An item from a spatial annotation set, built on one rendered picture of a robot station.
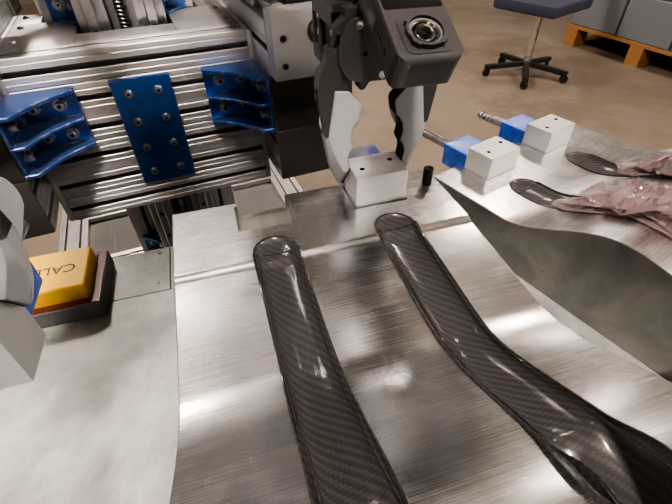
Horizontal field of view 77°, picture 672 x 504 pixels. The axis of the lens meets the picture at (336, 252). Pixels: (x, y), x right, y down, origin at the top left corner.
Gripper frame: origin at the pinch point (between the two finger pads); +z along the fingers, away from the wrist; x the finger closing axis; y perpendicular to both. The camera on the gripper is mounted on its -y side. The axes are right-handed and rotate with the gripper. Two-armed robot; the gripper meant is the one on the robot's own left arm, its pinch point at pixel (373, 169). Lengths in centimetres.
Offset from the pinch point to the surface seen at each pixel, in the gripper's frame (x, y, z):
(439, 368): 3.1, -20.1, 2.5
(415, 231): -1.5, -6.8, 2.7
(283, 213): 8.8, 1.5, 4.2
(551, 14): -197, 206, 44
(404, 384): 5.7, -20.6, 2.3
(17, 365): 26.7, -14.6, -0.8
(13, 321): 26.6, -12.7, -2.3
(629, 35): -299, 234, 72
